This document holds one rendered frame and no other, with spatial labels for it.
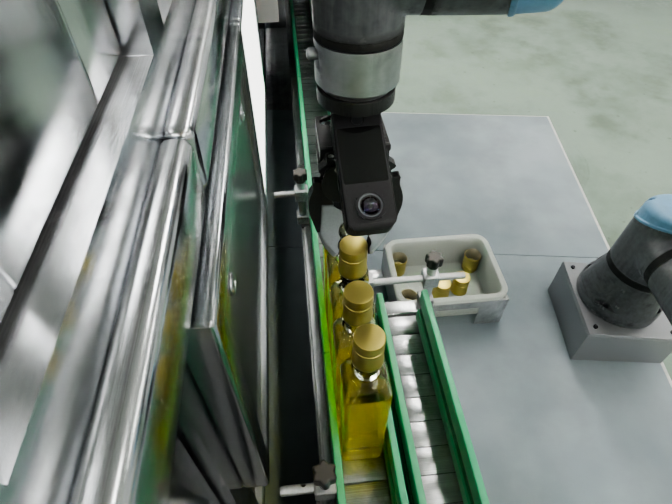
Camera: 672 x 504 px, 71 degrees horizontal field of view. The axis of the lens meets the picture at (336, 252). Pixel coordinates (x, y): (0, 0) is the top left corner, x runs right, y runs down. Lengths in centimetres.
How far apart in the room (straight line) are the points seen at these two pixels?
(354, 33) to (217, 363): 26
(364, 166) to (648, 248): 59
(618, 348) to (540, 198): 48
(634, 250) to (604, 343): 19
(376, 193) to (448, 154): 104
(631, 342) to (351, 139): 75
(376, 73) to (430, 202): 88
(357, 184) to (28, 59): 26
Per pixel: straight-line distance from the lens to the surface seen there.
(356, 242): 55
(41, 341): 20
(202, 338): 33
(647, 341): 105
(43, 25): 27
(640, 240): 92
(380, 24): 39
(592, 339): 100
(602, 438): 100
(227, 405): 42
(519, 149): 152
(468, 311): 99
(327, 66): 41
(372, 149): 43
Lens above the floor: 158
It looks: 48 degrees down
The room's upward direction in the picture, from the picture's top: straight up
